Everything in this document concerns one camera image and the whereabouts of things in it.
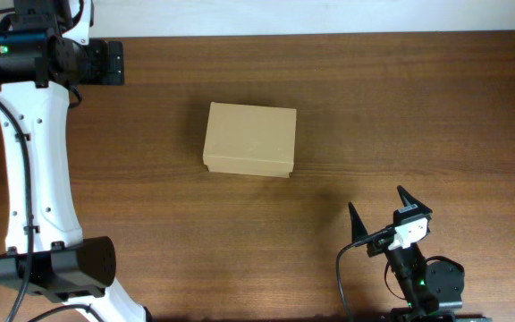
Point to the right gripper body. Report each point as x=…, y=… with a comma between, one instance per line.
x=379, y=246

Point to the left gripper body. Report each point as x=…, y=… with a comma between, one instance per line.
x=97, y=63

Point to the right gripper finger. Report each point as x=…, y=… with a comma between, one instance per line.
x=358, y=230
x=411, y=203

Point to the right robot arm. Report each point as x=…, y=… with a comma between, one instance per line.
x=432, y=287

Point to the brown cardboard box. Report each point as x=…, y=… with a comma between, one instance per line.
x=251, y=140

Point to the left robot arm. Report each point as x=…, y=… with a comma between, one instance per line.
x=46, y=53

